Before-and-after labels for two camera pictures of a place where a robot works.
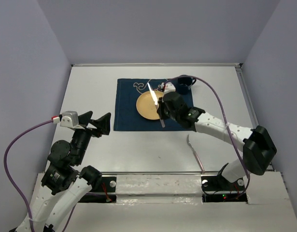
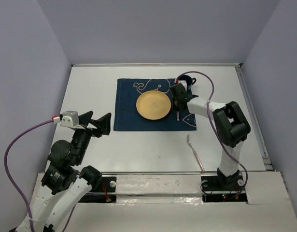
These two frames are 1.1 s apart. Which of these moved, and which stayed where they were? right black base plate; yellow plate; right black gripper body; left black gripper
Moved: right black gripper body
Stayed: right black base plate; yellow plate; left black gripper
